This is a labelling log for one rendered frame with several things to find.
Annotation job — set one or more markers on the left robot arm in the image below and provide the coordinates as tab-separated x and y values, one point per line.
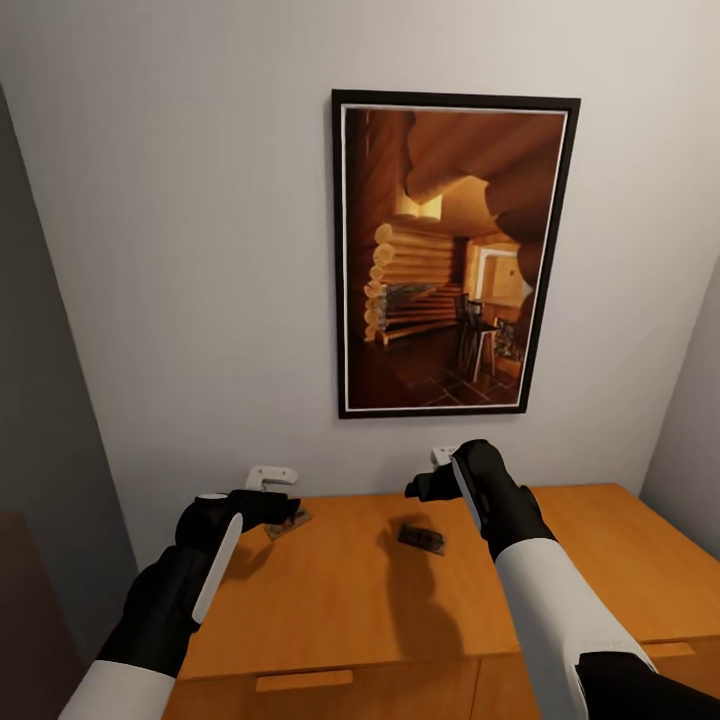
133	676

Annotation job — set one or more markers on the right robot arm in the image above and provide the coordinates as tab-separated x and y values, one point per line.
582	663

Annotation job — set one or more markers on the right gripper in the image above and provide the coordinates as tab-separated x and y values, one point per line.
430	487

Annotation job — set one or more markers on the mousetrap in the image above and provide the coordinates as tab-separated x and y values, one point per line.
296	520
427	540

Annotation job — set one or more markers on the cabinet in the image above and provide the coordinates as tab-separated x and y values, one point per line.
339	620

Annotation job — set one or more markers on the picture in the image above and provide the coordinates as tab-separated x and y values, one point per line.
447	209

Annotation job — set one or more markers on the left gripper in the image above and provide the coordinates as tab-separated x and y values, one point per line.
270	507

